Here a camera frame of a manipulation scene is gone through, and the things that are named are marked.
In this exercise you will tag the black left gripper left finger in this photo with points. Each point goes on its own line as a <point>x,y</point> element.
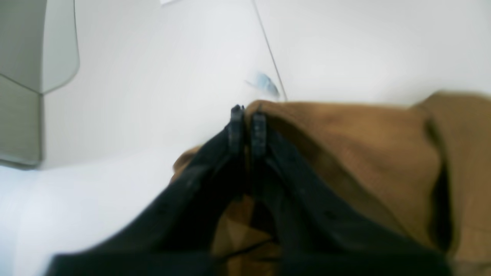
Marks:
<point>173,235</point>

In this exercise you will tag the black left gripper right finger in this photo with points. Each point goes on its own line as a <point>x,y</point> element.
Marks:
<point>319,233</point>

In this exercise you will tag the brown t-shirt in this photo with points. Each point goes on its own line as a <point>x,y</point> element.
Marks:
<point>422,172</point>

